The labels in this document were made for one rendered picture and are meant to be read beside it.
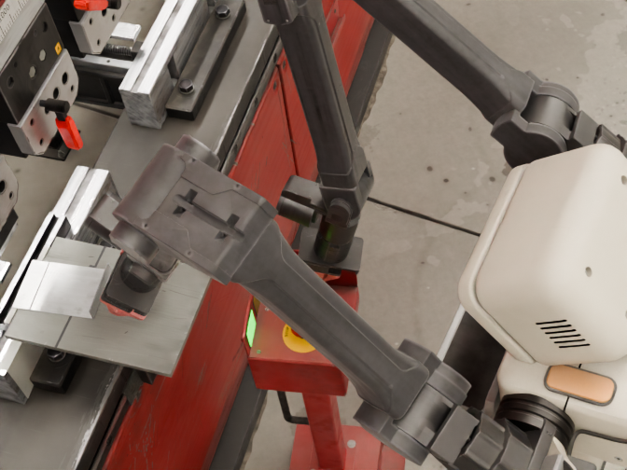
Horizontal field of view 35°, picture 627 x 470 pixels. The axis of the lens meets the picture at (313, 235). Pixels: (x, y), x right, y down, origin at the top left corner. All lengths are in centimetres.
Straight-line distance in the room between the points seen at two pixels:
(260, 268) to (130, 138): 105
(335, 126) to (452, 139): 155
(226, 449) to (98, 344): 98
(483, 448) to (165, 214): 44
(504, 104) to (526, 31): 197
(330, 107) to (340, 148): 7
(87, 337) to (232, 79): 65
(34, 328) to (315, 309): 70
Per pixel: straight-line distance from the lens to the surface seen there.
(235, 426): 242
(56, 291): 154
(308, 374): 168
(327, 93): 135
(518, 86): 128
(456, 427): 106
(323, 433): 208
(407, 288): 262
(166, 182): 84
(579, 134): 128
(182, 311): 146
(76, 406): 158
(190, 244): 81
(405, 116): 297
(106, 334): 147
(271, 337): 167
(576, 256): 102
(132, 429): 170
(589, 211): 105
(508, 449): 108
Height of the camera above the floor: 223
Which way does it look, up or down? 55 degrees down
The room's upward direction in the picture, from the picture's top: 9 degrees counter-clockwise
